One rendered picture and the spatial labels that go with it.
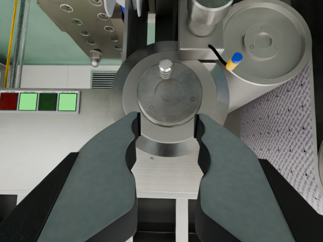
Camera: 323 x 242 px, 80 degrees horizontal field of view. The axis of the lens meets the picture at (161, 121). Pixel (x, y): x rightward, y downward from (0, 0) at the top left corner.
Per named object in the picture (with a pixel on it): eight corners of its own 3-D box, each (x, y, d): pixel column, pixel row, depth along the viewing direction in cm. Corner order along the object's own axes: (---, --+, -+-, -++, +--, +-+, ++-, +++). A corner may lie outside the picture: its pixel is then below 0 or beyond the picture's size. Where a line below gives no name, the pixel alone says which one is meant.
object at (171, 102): (142, 130, 21) (130, 67, 22) (145, 132, 23) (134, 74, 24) (209, 117, 21) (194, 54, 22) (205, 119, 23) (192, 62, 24)
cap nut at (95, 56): (99, 50, 58) (98, 64, 57) (103, 55, 62) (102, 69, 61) (87, 50, 58) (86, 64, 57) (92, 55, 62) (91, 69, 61)
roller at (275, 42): (308, -4, 25) (316, 86, 24) (237, 71, 50) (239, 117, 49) (215, -3, 26) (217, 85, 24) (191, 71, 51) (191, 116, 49)
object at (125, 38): (130, -57, 28) (125, 65, 26) (147, 35, 51) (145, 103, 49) (127, -57, 28) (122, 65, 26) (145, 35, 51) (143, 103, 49)
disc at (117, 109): (228, 40, 25) (231, 158, 23) (227, 42, 25) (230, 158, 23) (112, 40, 25) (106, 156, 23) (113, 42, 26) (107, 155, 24)
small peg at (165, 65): (160, 72, 19) (157, 59, 20) (160, 81, 22) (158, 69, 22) (173, 69, 19) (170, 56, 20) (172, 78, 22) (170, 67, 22)
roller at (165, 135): (216, 50, 24) (218, 144, 23) (191, 100, 50) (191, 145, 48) (124, 50, 24) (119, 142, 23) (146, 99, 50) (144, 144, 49)
